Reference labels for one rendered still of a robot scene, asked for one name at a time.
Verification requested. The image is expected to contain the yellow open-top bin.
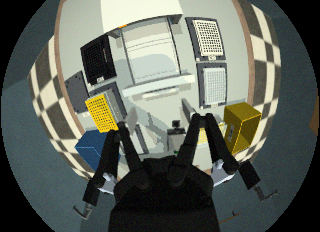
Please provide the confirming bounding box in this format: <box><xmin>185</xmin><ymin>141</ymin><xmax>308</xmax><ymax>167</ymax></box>
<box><xmin>223</xmin><ymin>102</ymin><xmax>262</xmax><ymax>154</ymax></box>

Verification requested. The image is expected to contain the blue bin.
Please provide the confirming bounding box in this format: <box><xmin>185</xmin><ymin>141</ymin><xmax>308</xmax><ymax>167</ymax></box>
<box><xmin>74</xmin><ymin>129</ymin><xmax>107</xmax><ymax>172</ymax></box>

